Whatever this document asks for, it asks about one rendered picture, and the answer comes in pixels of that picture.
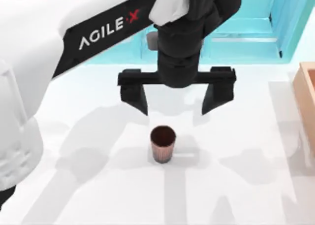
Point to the brown ribbed cup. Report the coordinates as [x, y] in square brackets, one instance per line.
[163, 146]

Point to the light blue rack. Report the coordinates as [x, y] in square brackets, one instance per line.
[246, 30]

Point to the shallow salmon-coloured box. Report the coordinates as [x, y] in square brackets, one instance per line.
[306, 99]

